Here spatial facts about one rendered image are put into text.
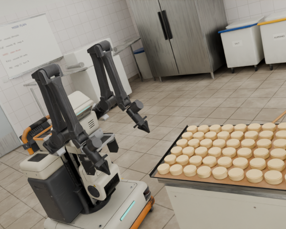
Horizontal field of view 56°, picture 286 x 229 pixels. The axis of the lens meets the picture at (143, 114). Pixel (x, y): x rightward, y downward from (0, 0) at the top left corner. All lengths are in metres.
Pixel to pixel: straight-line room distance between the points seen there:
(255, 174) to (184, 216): 0.40
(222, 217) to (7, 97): 4.48
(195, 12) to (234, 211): 3.89
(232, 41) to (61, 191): 3.65
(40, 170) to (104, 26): 4.76
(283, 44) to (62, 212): 3.70
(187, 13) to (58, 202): 3.63
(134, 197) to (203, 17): 3.37
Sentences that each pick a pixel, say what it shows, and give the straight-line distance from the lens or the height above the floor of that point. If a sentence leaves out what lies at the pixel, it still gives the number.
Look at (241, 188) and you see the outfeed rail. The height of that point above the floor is 0.85.
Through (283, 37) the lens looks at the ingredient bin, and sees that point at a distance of 4.48.
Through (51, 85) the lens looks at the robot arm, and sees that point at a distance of 1.39.
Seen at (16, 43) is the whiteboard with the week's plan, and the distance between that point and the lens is 5.28.
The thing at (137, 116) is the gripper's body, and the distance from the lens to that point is 1.74.
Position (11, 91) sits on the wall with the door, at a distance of 5.17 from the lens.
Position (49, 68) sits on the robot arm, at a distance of 1.37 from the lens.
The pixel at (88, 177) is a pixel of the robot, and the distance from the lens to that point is 1.87.
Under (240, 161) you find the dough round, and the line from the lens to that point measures 1.02.
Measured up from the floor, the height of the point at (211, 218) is 0.70.
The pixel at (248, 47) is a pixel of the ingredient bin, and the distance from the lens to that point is 4.70.
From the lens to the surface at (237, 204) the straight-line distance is 1.05.
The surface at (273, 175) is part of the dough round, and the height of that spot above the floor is 0.92.
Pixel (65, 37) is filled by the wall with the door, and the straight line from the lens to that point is 5.71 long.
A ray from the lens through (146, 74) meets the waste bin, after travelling 6.32.
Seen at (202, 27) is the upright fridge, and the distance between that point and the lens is 4.69.
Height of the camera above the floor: 1.50
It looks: 21 degrees down
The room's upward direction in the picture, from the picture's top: 19 degrees counter-clockwise
